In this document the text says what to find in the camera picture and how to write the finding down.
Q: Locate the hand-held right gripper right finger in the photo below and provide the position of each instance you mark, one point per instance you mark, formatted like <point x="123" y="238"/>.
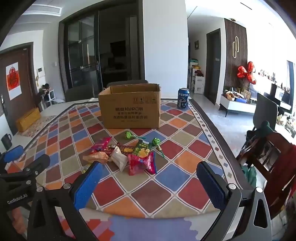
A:
<point x="210" y="185"/>

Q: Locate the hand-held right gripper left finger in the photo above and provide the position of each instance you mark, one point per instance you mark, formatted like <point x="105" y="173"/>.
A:
<point x="87" y="185"/>

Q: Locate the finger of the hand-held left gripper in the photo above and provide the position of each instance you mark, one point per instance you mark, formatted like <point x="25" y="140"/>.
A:
<point x="13" y="153"/>
<point x="38" y="163"/>

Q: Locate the red gold candy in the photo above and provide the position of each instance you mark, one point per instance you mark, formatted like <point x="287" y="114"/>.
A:
<point x="113" y="146"/>

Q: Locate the green cracker packet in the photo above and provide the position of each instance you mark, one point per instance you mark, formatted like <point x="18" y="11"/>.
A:
<point x="141" y="149"/>

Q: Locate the brown cardboard box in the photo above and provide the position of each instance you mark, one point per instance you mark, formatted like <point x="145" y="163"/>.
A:
<point x="129" y="109"/>

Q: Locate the black mug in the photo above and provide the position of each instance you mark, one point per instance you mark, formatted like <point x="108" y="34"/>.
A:
<point x="6" y="141"/>

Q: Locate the orange snack packet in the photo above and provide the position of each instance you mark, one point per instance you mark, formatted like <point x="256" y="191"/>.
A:
<point x="96" y="157"/>

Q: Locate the yellow woven box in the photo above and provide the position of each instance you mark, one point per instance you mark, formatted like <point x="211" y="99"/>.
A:
<point x="29" y="119"/>

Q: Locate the green plastic bag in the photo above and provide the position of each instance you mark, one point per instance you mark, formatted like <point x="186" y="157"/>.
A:
<point x="249" y="175"/>

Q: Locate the white snack packet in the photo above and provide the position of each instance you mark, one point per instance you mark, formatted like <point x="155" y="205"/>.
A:
<point x="119" y="160"/>

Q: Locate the pink snack packet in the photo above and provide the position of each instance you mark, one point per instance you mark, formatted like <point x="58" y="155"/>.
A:
<point x="100" y="144"/>

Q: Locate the floral placemat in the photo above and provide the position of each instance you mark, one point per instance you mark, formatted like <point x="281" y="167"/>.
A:
<point x="47" y="121"/>

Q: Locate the colourful diamond pattern tablecloth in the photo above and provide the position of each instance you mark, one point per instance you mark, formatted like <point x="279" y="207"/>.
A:
<point x="161" y="185"/>

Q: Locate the red yellow snack packet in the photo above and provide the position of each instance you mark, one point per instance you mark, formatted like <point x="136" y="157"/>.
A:
<point x="126" y="149"/>

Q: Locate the magenta snack packet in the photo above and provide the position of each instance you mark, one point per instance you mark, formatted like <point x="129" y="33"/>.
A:
<point x="141" y="165"/>

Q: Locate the green lollipop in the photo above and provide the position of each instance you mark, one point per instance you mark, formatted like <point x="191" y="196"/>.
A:
<point x="156" y="141"/>
<point x="128" y="135"/>

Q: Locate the white low cube shelf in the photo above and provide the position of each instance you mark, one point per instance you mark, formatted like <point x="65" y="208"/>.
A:
<point x="50" y="98"/>

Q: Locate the brown wooden chair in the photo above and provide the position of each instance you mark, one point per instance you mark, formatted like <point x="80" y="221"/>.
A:
<point x="279" y="166"/>

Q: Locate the red and white door poster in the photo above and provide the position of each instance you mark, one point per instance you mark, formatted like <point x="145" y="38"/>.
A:
<point x="13" y="78"/>

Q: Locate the dark green cloth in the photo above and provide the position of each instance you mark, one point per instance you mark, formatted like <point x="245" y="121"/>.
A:
<point x="262" y="131"/>

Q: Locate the brown entrance door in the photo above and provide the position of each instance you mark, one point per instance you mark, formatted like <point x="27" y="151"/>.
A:
<point x="25" y="76"/>

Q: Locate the dark grey dining chair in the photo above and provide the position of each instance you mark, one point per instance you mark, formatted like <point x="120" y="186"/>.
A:
<point x="79" y="92"/>
<point x="127" y="82"/>

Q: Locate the white low cabinet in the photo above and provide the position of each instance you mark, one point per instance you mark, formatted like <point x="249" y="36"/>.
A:
<point x="238" y="105"/>

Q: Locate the blue soda can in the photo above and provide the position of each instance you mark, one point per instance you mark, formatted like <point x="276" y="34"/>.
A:
<point x="183" y="98"/>

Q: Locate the black side chair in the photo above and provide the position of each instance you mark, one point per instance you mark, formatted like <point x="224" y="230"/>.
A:
<point x="264" y="111"/>

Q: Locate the pile of paper bags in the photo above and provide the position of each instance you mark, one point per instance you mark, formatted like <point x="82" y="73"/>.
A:
<point x="235" y="95"/>

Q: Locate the white toy storage shelf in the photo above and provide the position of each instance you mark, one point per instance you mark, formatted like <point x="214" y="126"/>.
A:
<point x="197" y="83"/>

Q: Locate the dark framed glass sliding door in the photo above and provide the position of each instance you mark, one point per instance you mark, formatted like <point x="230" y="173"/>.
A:
<point x="81" y="53"/>

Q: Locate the dark interior door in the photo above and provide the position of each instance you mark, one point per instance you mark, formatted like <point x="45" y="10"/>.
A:
<point x="214" y="67"/>

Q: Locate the red foil balloon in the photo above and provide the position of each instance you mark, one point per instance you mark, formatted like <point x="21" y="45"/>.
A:
<point x="245" y="71"/>

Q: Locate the white wall intercom panel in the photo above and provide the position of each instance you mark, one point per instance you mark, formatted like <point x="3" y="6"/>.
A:
<point x="41" y="72"/>

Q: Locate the small framed wall picture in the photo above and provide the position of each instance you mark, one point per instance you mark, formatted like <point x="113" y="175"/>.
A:
<point x="196" y="45"/>

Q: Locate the gold wall ornament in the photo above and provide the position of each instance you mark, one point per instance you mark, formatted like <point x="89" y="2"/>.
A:
<point x="235" y="46"/>

